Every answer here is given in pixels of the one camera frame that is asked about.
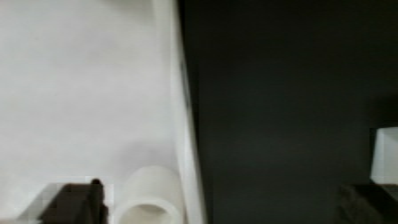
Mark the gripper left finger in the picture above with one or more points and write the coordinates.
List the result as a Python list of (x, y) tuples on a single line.
[(77, 206)]

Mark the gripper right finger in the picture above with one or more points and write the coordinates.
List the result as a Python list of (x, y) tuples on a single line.
[(367, 204)]

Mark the white table leg with tag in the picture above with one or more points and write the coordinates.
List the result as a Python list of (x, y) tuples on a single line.
[(385, 165)]

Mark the white square tabletop part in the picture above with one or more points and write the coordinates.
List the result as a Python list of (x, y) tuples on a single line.
[(95, 100)]

